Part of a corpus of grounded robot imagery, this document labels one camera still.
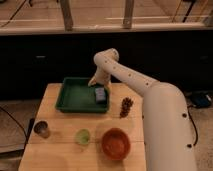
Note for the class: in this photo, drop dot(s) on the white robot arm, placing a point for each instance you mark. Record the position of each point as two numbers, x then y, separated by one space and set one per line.
166 123

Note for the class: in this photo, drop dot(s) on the left metal post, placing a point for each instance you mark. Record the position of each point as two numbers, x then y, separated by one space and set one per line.
66 13

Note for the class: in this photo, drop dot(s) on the orange bowl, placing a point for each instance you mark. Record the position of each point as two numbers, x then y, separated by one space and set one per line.
115 144

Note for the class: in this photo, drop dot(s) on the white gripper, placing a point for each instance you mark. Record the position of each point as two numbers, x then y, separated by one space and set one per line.
100 77

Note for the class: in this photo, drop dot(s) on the right metal post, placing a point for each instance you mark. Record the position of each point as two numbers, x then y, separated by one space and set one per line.
128 13

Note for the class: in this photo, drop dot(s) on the dark metallic cup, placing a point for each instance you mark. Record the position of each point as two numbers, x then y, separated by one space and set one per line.
41 128

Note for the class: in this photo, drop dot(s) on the dark blue floor object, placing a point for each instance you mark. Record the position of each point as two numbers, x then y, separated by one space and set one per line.
201 100

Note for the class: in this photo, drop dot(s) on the metal post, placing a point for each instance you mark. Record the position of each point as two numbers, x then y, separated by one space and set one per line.
128 13
66 13

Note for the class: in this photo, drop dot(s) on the green plastic tray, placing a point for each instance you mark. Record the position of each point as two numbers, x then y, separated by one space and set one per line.
76 96

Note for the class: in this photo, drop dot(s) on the small green cup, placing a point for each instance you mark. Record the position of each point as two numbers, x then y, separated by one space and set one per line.
82 137

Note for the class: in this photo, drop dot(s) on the bunch of dark grapes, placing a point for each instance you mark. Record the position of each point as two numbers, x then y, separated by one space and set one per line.
125 107

